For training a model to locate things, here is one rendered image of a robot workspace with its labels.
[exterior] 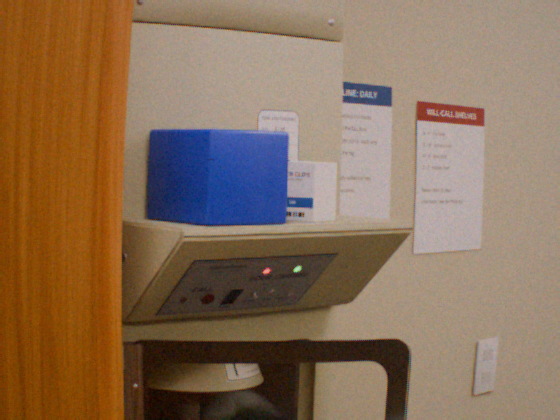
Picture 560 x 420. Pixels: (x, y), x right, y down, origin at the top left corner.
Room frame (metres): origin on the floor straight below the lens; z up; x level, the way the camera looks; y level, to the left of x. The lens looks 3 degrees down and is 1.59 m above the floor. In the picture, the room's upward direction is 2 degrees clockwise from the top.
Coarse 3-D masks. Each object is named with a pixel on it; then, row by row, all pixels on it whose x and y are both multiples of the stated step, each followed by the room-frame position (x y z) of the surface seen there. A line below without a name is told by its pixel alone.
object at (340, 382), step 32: (160, 352) 1.17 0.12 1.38; (192, 352) 1.18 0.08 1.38; (224, 352) 1.18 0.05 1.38; (256, 352) 1.19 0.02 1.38; (288, 352) 1.20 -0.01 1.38; (320, 352) 1.21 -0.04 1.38; (352, 352) 1.22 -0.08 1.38; (384, 352) 1.23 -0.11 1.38; (160, 384) 1.17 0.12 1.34; (192, 384) 1.18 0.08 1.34; (224, 384) 1.18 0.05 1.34; (256, 384) 1.19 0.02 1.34; (288, 384) 1.20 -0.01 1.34; (320, 384) 1.21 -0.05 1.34; (352, 384) 1.22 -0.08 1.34; (384, 384) 1.23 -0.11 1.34; (160, 416) 1.17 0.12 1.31; (192, 416) 1.18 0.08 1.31; (224, 416) 1.18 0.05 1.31; (256, 416) 1.19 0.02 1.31; (288, 416) 1.20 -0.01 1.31; (320, 416) 1.21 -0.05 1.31; (352, 416) 1.22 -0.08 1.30; (384, 416) 1.23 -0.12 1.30
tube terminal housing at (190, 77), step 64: (192, 64) 1.23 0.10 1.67; (256, 64) 1.29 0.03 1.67; (320, 64) 1.35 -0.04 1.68; (128, 128) 1.17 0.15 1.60; (192, 128) 1.23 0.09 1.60; (256, 128) 1.29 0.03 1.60; (320, 128) 1.36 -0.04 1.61; (128, 192) 1.18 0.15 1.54; (192, 320) 1.23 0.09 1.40; (256, 320) 1.30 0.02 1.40; (320, 320) 1.36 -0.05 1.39
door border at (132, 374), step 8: (128, 344) 1.16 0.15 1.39; (136, 344) 1.16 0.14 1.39; (128, 352) 1.16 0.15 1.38; (136, 352) 1.16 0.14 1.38; (128, 360) 1.16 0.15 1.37; (136, 360) 1.16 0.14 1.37; (128, 368) 1.16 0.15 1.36; (136, 368) 1.16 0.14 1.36; (128, 376) 1.16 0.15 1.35; (136, 376) 1.16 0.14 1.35; (128, 384) 1.16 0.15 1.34; (136, 384) 1.16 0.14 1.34; (128, 392) 1.16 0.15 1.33; (136, 392) 1.16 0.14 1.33; (128, 400) 1.16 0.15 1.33; (136, 400) 1.16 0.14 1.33; (128, 408) 1.16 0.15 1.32; (136, 408) 1.16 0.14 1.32; (128, 416) 1.16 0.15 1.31; (136, 416) 1.16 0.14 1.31
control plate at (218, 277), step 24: (192, 264) 1.12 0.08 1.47; (216, 264) 1.14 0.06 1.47; (240, 264) 1.16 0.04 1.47; (264, 264) 1.19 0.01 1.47; (288, 264) 1.21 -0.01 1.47; (312, 264) 1.24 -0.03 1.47; (192, 288) 1.15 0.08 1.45; (216, 288) 1.18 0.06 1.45; (240, 288) 1.20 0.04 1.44; (264, 288) 1.23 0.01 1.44; (288, 288) 1.25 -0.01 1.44; (168, 312) 1.17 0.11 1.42; (192, 312) 1.19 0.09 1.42
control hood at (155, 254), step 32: (128, 224) 1.14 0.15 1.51; (160, 224) 1.12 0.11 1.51; (192, 224) 1.13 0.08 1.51; (288, 224) 1.18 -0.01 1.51; (320, 224) 1.20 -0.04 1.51; (352, 224) 1.23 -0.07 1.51; (384, 224) 1.27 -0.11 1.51; (128, 256) 1.14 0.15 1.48; (160, 256) 1.10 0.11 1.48; (192, 256) 1.11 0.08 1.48; (224, 256) 1.14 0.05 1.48; (256, 256) 1.17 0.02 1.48; (352, 256) 1.27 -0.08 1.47; (384, 256) 1.31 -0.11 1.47; (128, 288) 1.14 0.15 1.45; (160, 288) 1.13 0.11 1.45; (320, 288) 1.29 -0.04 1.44; (352, 288) 1.33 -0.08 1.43; (128, 320) 1.15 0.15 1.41
